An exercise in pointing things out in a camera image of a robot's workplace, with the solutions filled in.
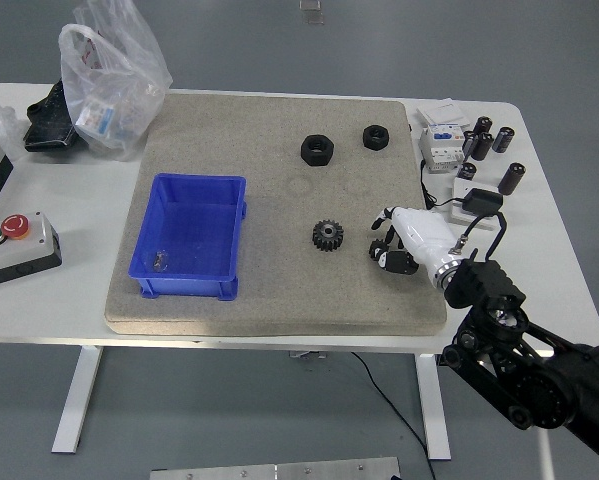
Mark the black cylindrical capacitor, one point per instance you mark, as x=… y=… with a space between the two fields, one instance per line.
x=511 y=178
x=466 y=171
x=503 y=140
x=470 y=142
x=483 y=125
x=484 y=146

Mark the white circuit breaker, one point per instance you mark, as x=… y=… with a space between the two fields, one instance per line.
x=439 y=150

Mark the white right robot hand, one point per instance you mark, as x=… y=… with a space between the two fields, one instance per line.
x=424 y=235

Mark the black foam piece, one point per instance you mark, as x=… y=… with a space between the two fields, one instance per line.
x=46 y=120

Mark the large black gear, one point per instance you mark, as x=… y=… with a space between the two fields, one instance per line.
x=324 y=241

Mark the silver metal plate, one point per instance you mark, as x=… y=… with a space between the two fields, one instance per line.
x=279 y=471

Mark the emergency stop button box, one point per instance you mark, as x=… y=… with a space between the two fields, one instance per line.
x=19 y=255

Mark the small black hex nut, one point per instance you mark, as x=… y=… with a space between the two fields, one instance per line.
x=370 y=140

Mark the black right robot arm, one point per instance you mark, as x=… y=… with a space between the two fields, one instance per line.
x=484 y=285

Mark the clear plastic bag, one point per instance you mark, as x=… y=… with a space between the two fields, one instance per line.
x=114 y=85

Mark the grey-brown mat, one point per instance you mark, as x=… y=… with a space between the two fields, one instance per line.
x=279 y=290

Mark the blue plastic box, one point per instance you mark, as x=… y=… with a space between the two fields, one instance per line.
x=194 y=225

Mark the small metal screw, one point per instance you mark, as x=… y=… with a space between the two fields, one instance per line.
x=159 y=260

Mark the large black hex nut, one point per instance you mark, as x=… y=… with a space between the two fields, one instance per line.
x=309 y=152

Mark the white flat carton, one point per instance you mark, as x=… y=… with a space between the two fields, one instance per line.
x=441 y=115

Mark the floor outlet cover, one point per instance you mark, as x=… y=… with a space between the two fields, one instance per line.
x=312 y=12

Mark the white table leg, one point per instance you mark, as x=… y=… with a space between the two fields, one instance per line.
x=434 y=410
x=79 y=400

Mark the small metal table bracket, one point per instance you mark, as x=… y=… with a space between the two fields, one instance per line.
x=306 y=354

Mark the white flat plate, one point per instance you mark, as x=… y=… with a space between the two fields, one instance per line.
x=461 y=192

